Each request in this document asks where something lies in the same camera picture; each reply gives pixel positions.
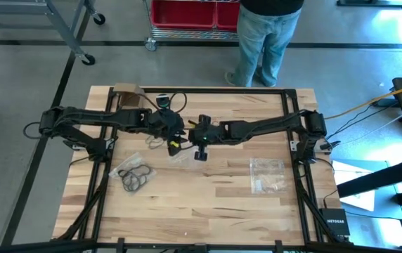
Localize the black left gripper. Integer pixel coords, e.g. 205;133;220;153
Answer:
147;108;189;157

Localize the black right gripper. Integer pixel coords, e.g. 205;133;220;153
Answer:
186;114;225;162

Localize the green rubber band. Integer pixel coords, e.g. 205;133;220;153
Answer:
145;135;166;150

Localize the thin black rubber band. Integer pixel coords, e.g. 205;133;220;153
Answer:
117;167;136;179

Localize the clear plastic zip bag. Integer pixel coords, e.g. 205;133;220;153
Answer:
108;151;157;193

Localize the small open cardboard box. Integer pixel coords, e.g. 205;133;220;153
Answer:
112;82;146;110

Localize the grey caster wheel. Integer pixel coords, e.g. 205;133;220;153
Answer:
144;37;158;53

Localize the red plastic bin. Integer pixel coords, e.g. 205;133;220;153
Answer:
216;0;241;32
150;0;219;30

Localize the person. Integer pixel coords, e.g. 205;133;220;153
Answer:
224;0;306;89

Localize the white sheet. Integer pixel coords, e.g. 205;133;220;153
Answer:
331;159;377;213

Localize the black power adapter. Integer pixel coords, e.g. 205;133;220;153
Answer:
372;98;399;108

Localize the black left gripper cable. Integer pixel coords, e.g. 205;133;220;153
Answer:
141;91;188;115

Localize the chrome wire shelf cart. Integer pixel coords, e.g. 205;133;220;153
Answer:
142;0;241;53

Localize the grey metal cart frame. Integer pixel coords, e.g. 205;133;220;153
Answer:
0;0;106;67

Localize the black Netgear network switch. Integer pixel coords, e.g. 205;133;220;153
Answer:
319;207;351;238

